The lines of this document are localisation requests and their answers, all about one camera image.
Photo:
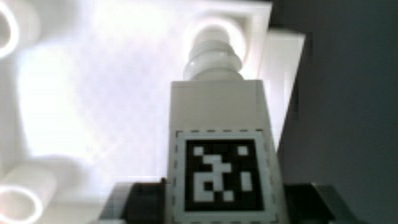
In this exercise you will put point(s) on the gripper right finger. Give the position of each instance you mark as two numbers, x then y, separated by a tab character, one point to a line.
317	206

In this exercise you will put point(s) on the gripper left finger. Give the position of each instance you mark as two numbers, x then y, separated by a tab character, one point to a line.
135	204

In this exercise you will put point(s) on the white table leg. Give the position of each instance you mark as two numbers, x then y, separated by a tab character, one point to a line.
224	188

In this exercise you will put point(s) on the white square tabletop part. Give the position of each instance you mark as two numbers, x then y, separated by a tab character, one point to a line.
93	55

